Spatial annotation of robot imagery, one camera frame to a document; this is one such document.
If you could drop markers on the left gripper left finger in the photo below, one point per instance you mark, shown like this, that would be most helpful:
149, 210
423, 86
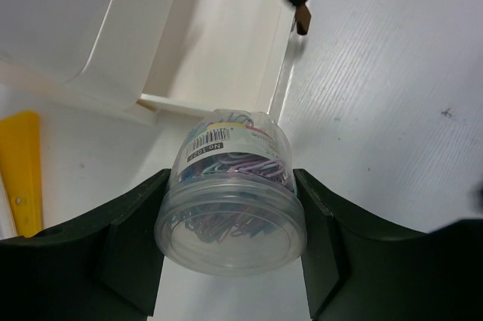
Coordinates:
102, 265

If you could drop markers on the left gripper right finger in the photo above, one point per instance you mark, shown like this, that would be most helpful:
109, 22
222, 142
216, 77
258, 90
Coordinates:
358, 266

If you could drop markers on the white drawer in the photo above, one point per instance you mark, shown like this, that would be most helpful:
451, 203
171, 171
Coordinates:
222, 54

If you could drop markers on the yellow folder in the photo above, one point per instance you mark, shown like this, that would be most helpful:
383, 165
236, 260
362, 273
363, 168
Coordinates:
21, 176

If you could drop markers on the white three-drawer organizer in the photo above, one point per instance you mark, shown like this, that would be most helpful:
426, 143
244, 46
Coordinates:
90, 54

